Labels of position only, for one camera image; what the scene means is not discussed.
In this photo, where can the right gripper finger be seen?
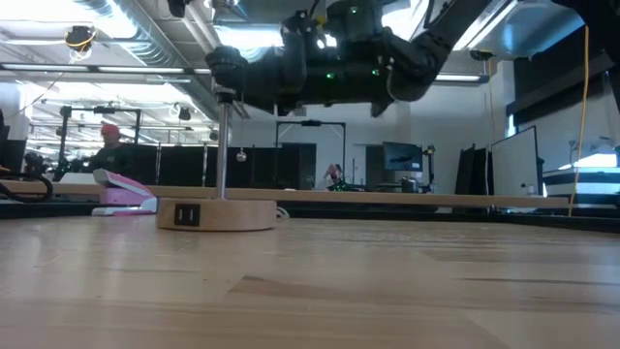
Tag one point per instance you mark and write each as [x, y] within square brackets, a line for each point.
[264, 80]

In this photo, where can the wooden base table lamp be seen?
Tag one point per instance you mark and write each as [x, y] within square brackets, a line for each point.
[223, 215]

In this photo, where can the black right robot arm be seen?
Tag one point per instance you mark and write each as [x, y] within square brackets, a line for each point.
[416, 58]

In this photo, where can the person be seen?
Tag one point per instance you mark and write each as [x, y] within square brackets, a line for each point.
[112, 155]
[334, 175]

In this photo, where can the black computer monitor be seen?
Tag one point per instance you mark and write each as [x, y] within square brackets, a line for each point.
[402, 156]

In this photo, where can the long ceiling light fixture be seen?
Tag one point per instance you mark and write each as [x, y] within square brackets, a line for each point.
[97, 69]

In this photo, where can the black partition panels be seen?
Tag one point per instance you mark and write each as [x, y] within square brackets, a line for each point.
[179, 167]

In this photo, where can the light wooden desk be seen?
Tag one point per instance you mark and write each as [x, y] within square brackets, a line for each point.
[387, 198]

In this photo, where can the pink stapler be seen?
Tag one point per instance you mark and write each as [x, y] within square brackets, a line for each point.
[123, 196]

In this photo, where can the whiteboard on stand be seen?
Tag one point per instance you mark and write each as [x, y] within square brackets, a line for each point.
[514, 162]

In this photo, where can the black gantry frame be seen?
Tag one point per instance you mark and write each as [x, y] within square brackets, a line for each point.
[102, 110]
[310, 123]

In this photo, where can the black metal table frame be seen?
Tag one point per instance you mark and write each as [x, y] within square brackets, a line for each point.
[436, 215]

